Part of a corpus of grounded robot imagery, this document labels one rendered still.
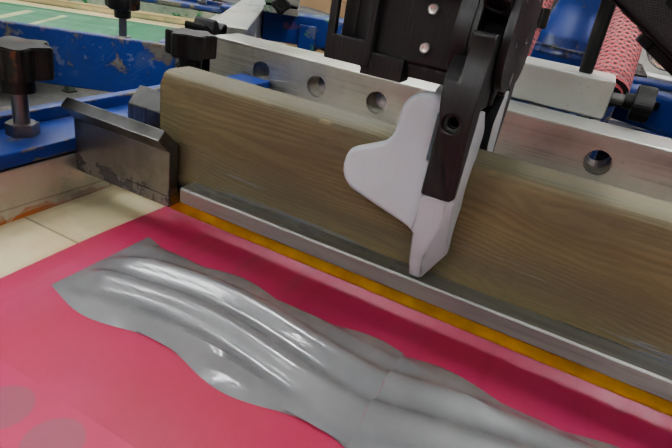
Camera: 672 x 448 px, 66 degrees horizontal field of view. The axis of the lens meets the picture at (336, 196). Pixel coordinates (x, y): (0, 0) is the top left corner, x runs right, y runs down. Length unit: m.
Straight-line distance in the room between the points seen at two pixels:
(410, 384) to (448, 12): 0.17
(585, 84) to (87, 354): 0.45
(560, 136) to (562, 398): 0.25
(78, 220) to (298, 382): 0.20
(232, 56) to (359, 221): 0.35
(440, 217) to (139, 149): 0.20
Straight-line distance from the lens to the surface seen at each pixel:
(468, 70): 0.22
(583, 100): 0.53
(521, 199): 0.26
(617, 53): 0.73
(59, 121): 0.43
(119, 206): 0.40
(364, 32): 0.25
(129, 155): 0.36
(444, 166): 0.23
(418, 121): 0.24
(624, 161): 0.49
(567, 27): 1.04
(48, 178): 0.39
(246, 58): 0.59
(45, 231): 0.38
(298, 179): 0.30
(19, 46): 0.38
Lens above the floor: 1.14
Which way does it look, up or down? 24 degrees down
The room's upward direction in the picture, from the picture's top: 10 degrees clockwise
